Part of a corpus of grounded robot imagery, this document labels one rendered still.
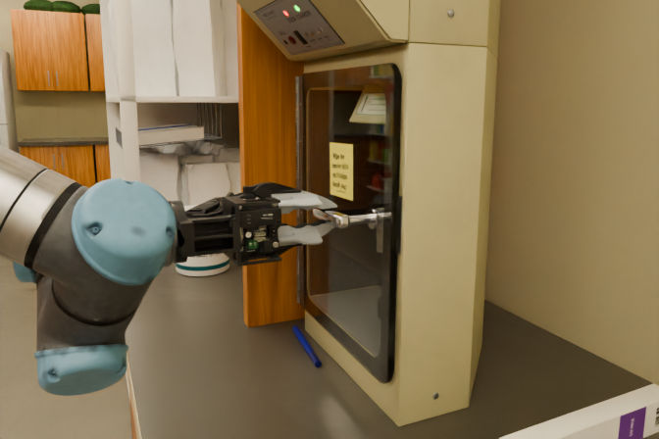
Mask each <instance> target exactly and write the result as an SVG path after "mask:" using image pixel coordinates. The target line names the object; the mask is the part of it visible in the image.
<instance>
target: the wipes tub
mask: <svg viewBox="0 0 659 439"><path fill-rule="evenodd" d="M195 206H198V205H190V206H184V209H185V210H186V211H187V210H189V209H191V208H193V207H195ZM228 268H229V257H228V256H226V255H225V253H220V254H211V255H202V256H194V257H187V261H186V262H185V263H177V264H176V271H177V272H178V273H180V274H182V275H186V276H210V275H215V274H219V273H222V272H224V271H226V270H227V269H228Z"/></svg>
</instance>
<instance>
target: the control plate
mask: <svg viewBox="0 0 659 439"><path fill-rule="evenodd" d="M294 5H296V6H298V7H299V9H300V12H298V11H297V10H296V9H295V8H294ZM283 10H286V11H287V12H288V13H289V17H288V16H287V15H286V14H285V13H284V12H283ZM254 14H255V15H256V16H257V17H258V18H259V19H260V21H261V22H262V23H263V24H264V25H265V26H266V27H267V28H268V30H269V31H270V32H271V33H272V34H273V35H274V36H275V37H276V39H277V40H278V41H279V42H280V43H281V44H282V45H283V47H284V48H285V49H286V50H287V51H288V52H289V53H290V54H291V55H296V54H301V53H305V52H310V51H314V50H319V49H323V48H328V47H331V46H336V45H341V44H345V43H344V41H343V40H342V39H341V38H340V36H339V35H338V34H337V33H336V32H335V30H334V29H333V28H332V27H331V26H330V24H329V23H328V22H327V20H326V19H325V18H324V17H323V16H322V14H321V13H320V12H319V11H318V10H317V8H316V7H315V6H314V5H313V3H312V2H311V1H310V0H276V1H274V2H272V3H270V4H268V5H266V6H264V7H262V8H260V9H259V10H257V11H255V12H254ZM319 27H320V28H321V29H322V30H323V31H324V33H322V32H321V33H318V30H319ZM311 29H312V30H314V31H315V32H316V33H317V35H315V34H314V35H311V32H312V31H311ZM295 30H297V31H298V32H299V33H300V34H301V35H302V36H303V38H304V39H305V40H306V41H307V42H308V44H305V45H303V43H302V42H301V41H300V40H299V39H298V38H297V37H296V35H295V34H294V33H293V31H295ZM304 31H306V32H307V33H308V34H309V35H310V37H308V36H307V37H304V34H305V33H304ZM288 36H291V37H292V38H294V40H295V41H296V44H292V43H291V42H290V41H289V40H288ZM283 40H286V41H287V43H288V45H287V44H285V43H284V42H283Z"/></svg>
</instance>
